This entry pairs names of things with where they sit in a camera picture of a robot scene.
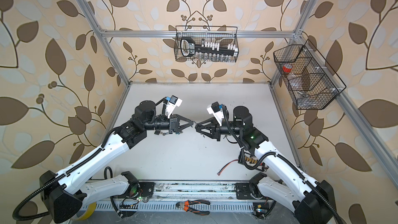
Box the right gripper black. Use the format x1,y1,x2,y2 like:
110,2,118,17
197,117,243,142

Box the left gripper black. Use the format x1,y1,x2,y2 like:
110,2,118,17
141,111,193,135

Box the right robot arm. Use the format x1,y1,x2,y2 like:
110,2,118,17
195,102,344,224

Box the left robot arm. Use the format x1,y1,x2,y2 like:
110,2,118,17
12,95,193,224

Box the black connector board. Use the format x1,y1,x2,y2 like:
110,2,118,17
238,151,269,172

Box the socket set black holder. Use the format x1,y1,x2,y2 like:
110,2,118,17
179,37,239,59

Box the orange black pliers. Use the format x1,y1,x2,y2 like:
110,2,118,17
175,198,211,216

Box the red cap bottle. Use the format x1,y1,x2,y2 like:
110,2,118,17
282,63,293,75

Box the yellow tape roll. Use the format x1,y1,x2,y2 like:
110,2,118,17
71,202,96,221

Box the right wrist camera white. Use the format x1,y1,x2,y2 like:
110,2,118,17
207,102,225,126

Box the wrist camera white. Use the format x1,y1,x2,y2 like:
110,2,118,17
162,95,182,118
207,102,225,126

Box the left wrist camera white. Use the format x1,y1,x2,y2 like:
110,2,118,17
162,95,182,118

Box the red black wire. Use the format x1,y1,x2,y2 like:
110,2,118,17
217,159,239,176

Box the black wire basket back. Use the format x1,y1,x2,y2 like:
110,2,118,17
174,24,239,63

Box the black wire basket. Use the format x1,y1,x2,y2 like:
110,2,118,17
273,40,346,110
174,24,239,63

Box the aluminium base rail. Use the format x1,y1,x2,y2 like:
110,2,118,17
81,178,276,213

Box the black wire basket right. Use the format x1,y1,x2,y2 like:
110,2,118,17
273,40,346,110

